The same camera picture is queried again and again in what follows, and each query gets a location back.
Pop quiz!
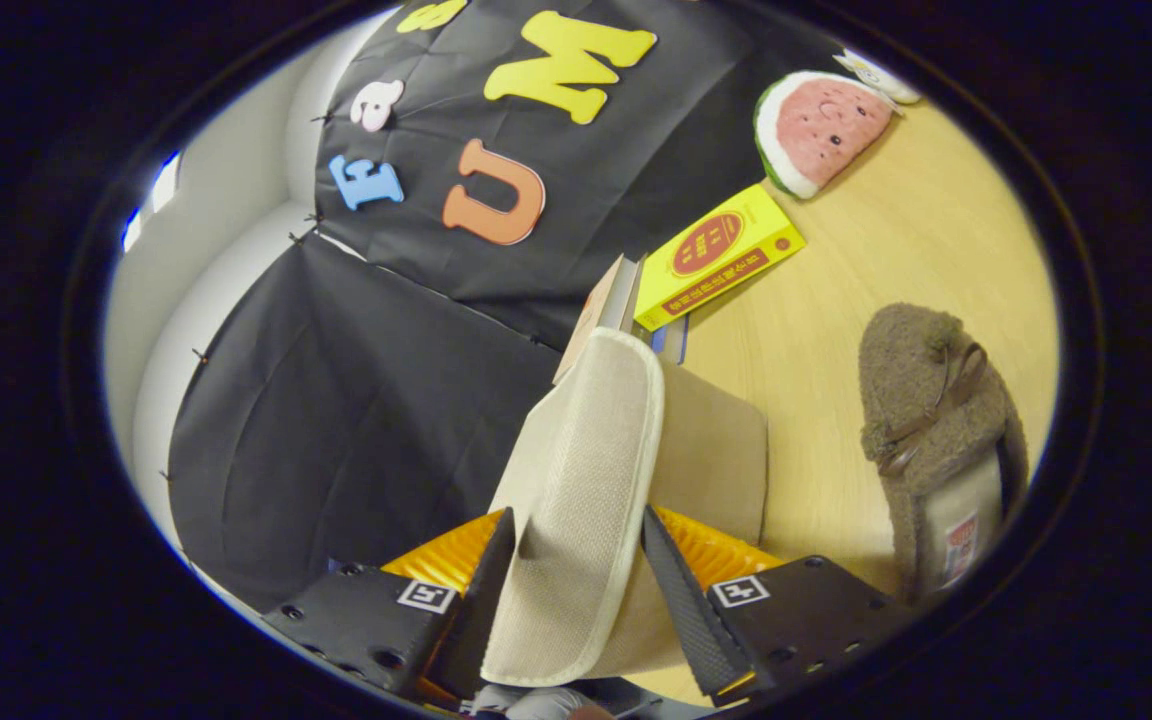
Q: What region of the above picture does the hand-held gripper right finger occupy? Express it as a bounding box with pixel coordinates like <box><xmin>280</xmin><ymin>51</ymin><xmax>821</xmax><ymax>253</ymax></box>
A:
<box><xmin>641</xmin><ymin>505</ymin><xmax>922</xmax><ymax>706</ymax></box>

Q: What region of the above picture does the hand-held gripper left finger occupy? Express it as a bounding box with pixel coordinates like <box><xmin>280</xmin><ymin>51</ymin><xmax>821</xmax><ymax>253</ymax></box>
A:
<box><xmin>261</xmin><ymin>508</ymin><xmax>517</xmax><ymax>701</ymax></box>

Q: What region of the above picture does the beige fabric storage box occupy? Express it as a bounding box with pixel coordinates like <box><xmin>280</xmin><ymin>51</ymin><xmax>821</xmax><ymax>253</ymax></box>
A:
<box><xmin>481</xmin><ymin>327</ymin><xmax>769</xmax><ymax>689</ymax></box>

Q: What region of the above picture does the brown fuzzy shoe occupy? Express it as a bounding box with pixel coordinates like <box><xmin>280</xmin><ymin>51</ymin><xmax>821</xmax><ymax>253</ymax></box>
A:
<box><xmin>858</xmin><ymin>303</ymin><xmax>1029</xmax><ymax>606</ymax></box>

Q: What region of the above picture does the black backdrop cloth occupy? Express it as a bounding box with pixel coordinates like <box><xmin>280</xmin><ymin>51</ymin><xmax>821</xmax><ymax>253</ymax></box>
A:
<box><xmin>168</xmin><ymin>0</ymin><xmax>837</xmax><ymax>613</ymax></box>

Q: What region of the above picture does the blue book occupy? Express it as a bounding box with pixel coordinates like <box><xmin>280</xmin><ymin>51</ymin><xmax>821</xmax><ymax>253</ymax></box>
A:
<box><xmin>648</xmin><ymin>315</ymin><xmax>689</xmax><ymax>366</ymax></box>

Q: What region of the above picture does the beige cover book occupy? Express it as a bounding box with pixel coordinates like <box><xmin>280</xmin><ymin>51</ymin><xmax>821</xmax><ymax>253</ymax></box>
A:
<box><xmin>552</xmin><ymin>254</ymin><xmax>627</xmax><ymax>386</ymax></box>

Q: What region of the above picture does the yellow book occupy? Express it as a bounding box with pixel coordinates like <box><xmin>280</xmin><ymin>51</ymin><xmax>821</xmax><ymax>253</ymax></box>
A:
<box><xmin>633</xmin><ymin>183</ymin><xmax>807</xmax><ymax>333</ymax></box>

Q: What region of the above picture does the watermelon slice plush toy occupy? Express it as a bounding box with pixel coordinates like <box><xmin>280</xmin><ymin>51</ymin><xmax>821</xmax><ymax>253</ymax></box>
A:
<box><xmin>753</xmin><ymin>70</ymin><xmax>897</xmax><ymax>201</ymax></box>

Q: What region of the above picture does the ceiling light panel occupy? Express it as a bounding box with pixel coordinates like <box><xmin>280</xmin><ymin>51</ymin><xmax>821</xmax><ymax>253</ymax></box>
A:
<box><xmin>119</xmin><ymin>150</ymin><xmax>183</xmax><ymax>253</ymax></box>

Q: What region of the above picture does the white plush toy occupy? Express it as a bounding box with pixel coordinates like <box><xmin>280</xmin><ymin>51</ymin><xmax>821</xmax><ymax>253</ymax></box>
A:
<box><xmin>833</xmin><ymin>50</ymin><xmax>922</xmax><ymax>106</ymax></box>

